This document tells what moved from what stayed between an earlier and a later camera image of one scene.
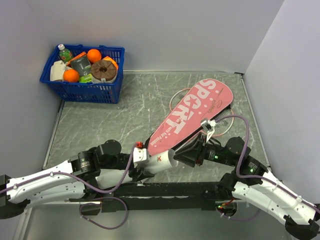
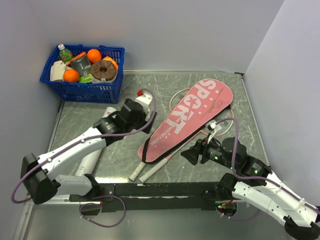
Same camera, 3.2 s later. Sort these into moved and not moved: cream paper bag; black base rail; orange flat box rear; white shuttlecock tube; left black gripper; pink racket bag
Moved: left black gripper; white shuttlecock tube
Not moved: black base rail; pink racket bag; orange flat box rear; cream paper bag
